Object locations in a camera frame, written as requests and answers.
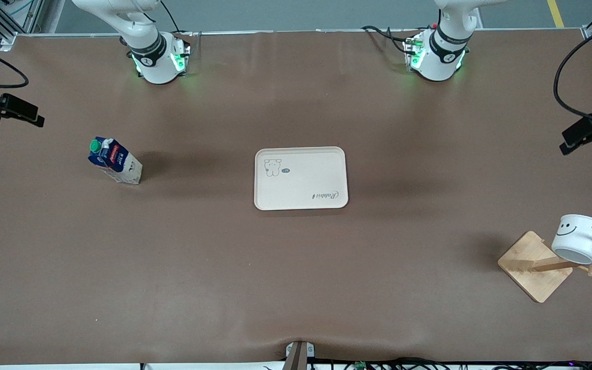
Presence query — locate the wooden cup stand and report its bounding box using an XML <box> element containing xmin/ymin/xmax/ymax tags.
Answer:
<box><xmin>497</xmin><ymin>225</ymin><xmax>592</xmax><ymax>304</ymax></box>

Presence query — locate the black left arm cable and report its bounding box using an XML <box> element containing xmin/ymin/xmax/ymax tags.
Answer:
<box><xmin>554</xmin><ymin>20</ymin><xmax>592</xmax><ymax>125</ymax></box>

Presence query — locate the black left base cable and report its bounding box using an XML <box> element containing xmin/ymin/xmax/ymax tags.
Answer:
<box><xmin>361</xmin><ymin>25</ymin><xmax>415</xmax><ymax>54</ymax></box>

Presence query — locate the white smiley cup black handle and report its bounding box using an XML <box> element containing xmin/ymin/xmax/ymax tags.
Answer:
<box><xmin>551</xmin><ymin>214</ymin><xmax>592</xmax><ymax>266</ymax></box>

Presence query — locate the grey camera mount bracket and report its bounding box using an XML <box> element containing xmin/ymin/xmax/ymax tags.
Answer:
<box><xmin>285</xmin><ymin>341</ymin><xmax>316</xmax><ymax>370</ymax></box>

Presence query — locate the beige tray with bear print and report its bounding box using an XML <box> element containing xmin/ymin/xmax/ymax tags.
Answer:
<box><xmin>254</xmin><ymin>146</ymin><xmax>349</xmax><ymax>211</ymax></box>

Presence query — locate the blue white milk carton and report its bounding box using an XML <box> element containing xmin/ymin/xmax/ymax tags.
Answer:
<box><xmin>88</xmin><ymin>136</ymin><xmax>143</xmax><ymax>185</ymax></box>

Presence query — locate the black base cable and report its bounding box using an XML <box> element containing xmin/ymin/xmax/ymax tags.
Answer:
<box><xmin>159</xmin><ymin>0</ymin><xmax>194</xmax><ymax>36</ymax></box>
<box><xmin>361</xmin><ymin>25</ymin><xmax>415</xmax><ymax>54</ymax></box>

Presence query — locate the black right base cable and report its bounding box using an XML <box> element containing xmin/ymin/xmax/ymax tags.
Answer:
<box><xmin>159</xmin><ymin>0</ymin><xmax>194</xmax><ymax>36</ymax></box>

